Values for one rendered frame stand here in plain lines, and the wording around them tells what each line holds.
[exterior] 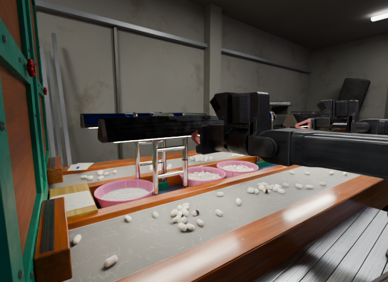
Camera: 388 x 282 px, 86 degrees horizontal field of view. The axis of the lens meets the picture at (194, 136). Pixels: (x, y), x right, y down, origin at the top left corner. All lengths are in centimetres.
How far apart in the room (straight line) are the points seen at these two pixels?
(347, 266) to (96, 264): 72
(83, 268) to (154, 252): 18
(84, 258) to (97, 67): 288
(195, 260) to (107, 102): 294
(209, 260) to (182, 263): 7
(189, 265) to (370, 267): 56
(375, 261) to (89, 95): 315
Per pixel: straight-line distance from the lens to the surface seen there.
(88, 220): 85
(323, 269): 82
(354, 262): 89
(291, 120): 126
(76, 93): 324
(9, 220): 35
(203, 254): 62
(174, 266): 59
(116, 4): 370
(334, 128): 97
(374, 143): 34
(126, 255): 68
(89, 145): 329
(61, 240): 57
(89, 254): 72
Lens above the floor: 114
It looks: 8 degrees down
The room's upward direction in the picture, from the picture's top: straight up
